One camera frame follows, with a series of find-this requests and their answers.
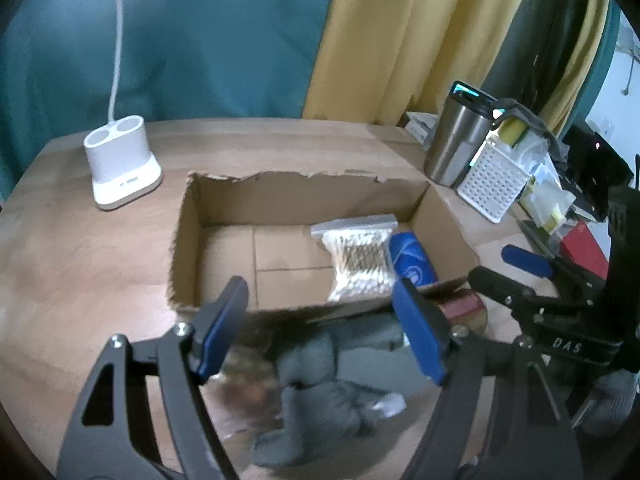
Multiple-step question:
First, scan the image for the red box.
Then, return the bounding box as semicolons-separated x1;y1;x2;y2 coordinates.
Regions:
560;220;608;280

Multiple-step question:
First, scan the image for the yellow curtain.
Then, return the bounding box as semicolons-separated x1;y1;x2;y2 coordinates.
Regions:
301;0;612;134

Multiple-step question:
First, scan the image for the white desk lamp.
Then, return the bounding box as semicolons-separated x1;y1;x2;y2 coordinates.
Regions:
82;0;164;211

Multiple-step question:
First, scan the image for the clear plastic bag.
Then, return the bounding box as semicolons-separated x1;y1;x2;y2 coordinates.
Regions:
513;131;576;234

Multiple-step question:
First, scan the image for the white perforated basket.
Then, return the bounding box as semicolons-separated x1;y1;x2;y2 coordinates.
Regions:
456;140;530;223

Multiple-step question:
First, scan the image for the yellow sponge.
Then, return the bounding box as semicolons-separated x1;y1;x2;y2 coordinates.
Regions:
498;118;528;148

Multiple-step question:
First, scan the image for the grey sock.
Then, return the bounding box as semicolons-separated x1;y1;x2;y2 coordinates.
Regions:
253;312;431;469

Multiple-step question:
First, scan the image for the cotton swabs bag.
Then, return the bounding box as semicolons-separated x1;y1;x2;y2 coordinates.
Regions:
310;214;398;304

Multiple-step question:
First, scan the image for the steel travel mug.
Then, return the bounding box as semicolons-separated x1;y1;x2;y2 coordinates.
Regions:
424;80;496;188

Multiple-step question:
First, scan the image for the red gold tin can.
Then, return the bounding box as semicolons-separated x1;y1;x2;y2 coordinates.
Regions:
435;288;488;335

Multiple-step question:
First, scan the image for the brown cardboard box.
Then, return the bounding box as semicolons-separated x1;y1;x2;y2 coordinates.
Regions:
167;172;480;316

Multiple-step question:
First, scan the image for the teal curtain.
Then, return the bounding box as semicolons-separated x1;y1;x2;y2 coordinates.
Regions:
1;0;331;194

